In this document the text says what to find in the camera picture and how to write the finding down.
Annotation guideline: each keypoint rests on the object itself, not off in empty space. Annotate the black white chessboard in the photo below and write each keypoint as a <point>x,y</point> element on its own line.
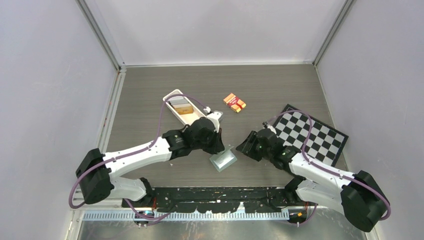
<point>325,143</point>

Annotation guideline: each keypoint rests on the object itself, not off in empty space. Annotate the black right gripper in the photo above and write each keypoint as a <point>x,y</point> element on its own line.
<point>243,147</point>

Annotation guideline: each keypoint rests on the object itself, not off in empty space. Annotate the aluminium frame rail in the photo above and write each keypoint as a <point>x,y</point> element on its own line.
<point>150,216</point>

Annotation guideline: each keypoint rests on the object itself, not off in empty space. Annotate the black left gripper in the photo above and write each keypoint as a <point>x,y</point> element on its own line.
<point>218,146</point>

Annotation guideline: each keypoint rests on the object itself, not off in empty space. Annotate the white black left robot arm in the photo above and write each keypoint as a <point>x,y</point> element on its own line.
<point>100,175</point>

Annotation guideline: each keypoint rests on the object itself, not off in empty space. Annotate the red orange small box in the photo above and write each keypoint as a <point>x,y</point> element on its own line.
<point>234,102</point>

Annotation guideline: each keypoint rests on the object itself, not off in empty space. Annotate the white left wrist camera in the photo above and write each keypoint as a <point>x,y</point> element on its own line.
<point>214,116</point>

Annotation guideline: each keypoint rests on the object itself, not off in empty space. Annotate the mint green card holder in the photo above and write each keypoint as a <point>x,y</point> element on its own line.
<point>223,159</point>

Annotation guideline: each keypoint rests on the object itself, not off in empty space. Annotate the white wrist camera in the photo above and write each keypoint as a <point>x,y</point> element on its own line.
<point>214,116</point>
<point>268,126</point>

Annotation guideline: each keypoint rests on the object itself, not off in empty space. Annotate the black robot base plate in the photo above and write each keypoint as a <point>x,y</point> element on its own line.
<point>219,200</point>

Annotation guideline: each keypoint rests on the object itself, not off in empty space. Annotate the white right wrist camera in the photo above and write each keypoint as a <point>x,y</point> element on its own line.
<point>268,126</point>

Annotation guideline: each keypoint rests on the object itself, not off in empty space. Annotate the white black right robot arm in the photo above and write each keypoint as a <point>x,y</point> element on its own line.
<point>331,179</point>

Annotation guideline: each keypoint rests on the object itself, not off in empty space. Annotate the grey credit card stack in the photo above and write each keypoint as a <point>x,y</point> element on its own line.
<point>177,101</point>

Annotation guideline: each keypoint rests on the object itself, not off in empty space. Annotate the white rectangular plastic tray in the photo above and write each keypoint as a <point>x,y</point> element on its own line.
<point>187,119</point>

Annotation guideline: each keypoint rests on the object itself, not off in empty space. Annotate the gold credit card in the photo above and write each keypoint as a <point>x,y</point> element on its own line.
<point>185,109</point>

